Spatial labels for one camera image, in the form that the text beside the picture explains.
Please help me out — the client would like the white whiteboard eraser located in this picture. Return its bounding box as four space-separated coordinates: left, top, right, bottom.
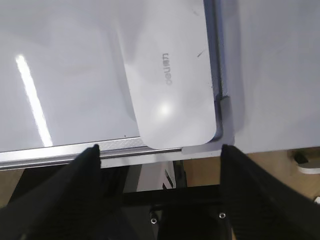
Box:
112 0 217 149

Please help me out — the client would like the white floor stand foot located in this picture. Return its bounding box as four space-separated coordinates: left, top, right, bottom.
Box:
293 151 320 175

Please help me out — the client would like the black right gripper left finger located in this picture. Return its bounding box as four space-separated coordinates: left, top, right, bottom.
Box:
0 145 125 240

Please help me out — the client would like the white magnetic whiteboard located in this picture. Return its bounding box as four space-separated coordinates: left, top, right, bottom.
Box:
0 0 235 171

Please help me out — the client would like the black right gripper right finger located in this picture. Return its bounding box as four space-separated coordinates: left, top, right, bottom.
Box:
220 144 320 240

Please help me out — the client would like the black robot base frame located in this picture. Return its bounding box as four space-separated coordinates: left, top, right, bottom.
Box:
121 161 232 240

